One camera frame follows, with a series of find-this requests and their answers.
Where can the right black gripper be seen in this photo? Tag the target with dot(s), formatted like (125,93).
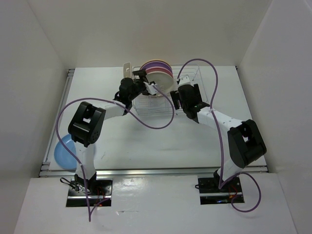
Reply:
(175,96)

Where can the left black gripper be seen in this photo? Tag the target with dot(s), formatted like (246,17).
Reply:
(141,74)

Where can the purple plastic plate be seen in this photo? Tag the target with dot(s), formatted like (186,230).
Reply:
(156,64)

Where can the pink plastic plate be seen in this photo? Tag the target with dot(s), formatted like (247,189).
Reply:
(159,70)

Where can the cream plastic plate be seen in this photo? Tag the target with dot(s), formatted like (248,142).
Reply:
(164,81)

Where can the blue plastic plate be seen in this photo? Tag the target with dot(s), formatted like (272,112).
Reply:
(62,157)

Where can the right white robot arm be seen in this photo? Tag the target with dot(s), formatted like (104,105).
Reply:
(241,141)

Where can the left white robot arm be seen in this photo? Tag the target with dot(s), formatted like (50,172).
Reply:
(87,122)

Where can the cream cutlery holder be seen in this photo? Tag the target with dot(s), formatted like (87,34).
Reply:
(127,70)

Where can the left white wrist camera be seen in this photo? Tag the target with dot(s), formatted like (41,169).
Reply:
(151,89)

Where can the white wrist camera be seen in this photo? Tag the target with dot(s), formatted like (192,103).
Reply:
(184,80)
(151,89)

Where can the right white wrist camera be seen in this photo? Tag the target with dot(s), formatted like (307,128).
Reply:
(184,80)

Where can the white wire dish rack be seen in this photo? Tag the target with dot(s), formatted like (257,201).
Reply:
(170,104)

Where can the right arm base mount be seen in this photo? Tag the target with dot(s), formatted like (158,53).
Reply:
(207,186)

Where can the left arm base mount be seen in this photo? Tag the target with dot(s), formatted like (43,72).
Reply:
(102,188)

